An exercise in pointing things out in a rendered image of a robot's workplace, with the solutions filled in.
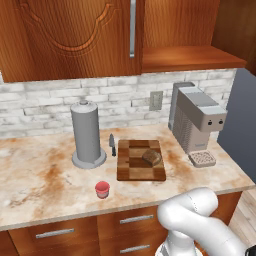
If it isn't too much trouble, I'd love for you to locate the wooden cutting board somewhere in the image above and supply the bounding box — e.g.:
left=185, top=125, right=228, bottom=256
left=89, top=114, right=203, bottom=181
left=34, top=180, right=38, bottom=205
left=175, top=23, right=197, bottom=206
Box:
left=116, top=139, right=167, bottom=182

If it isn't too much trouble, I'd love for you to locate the brown bread loaf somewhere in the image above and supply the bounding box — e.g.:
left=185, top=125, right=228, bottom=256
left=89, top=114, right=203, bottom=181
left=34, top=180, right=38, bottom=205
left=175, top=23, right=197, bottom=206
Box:
left=141, top=148, right=163, bottom=168

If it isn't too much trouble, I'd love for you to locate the red jam jar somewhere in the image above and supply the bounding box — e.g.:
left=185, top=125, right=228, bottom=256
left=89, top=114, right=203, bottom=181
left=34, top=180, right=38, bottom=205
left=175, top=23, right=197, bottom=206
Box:
left=94, top=180, right=111, bottom=200

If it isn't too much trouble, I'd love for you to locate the carved wooden cabinet door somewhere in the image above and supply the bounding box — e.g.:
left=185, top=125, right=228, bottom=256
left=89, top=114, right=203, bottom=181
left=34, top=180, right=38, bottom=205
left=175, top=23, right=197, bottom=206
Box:
left=0, top=0, right=146, bottom=84

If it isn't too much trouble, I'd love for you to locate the open wooden cabinet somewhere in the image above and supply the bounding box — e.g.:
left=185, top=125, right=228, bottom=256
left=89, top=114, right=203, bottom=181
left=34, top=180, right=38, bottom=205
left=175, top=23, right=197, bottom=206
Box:
left=141, top=0, right=256, bottom=77

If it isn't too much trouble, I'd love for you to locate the grey paper towel holder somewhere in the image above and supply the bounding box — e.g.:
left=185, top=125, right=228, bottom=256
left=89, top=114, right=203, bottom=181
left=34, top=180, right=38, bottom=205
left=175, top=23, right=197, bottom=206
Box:
left=70, top=99, right=108, bottom=170

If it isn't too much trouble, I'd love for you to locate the grey coffee machine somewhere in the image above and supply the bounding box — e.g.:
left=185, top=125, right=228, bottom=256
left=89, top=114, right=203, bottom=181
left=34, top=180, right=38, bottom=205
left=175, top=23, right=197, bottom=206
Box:
left=168, top=81, right=229, bottom=169

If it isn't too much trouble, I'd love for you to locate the wooden drawer front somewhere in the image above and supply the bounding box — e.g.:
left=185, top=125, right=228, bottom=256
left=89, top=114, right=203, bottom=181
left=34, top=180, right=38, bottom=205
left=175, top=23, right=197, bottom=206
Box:
left=98, top=229, right=171, bottom=256
left=8, top=215, right=101, bottom=256
left=96, top=205, right=168, bottom=242

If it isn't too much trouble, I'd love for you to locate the black-handled kitchen knife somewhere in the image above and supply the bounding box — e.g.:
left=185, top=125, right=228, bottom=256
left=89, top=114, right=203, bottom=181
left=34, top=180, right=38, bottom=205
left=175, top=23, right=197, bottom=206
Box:
left=108, top=133, right=117, bottom=157

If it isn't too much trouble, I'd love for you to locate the grey wall socket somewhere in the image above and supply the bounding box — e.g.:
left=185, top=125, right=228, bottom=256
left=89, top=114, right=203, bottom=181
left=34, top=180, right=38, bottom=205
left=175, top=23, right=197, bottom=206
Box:
left=149, top=90, right=164, bottom=112

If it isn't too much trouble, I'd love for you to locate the silver drawer handle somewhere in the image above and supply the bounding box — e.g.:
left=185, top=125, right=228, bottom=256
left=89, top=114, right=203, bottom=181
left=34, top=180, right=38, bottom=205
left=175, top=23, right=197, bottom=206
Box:
left=35, top=228, right=76, bottom=240
left=119, top=244, right=152, bottom=255
left=119, top=214, right=155, bottom=225

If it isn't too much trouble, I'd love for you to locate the silver cabinet door handle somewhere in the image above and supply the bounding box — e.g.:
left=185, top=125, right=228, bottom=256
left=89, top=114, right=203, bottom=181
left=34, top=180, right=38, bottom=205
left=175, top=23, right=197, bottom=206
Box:
left=129, top=0, right=137, bottom=59

